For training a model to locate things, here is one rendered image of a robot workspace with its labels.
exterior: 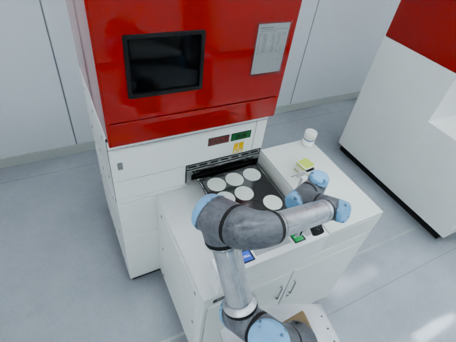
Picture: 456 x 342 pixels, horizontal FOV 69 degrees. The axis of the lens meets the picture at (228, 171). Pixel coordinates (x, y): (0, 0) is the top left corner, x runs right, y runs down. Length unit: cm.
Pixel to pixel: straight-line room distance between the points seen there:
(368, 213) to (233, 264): 93
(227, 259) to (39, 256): 190
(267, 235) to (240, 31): 82
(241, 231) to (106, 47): 75
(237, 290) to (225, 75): 84
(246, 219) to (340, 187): 105
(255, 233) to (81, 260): 189
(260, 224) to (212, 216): 13
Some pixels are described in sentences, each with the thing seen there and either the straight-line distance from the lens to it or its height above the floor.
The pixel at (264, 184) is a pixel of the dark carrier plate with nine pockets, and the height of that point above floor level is 90.
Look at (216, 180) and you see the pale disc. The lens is 174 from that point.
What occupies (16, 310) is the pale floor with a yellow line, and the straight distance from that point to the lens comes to 253.
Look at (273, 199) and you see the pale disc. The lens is 171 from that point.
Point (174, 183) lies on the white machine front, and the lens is 176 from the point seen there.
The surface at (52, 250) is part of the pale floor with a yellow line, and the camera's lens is 269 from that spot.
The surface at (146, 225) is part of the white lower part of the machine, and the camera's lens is 194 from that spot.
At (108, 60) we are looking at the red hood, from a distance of 123.
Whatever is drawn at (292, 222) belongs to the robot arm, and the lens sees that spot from 92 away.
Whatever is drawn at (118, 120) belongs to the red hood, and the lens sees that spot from 136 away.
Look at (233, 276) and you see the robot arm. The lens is 103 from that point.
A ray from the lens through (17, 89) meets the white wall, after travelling 301.
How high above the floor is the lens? 213
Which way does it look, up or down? 43 degrees down
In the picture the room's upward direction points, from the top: 9 degrees clockwise
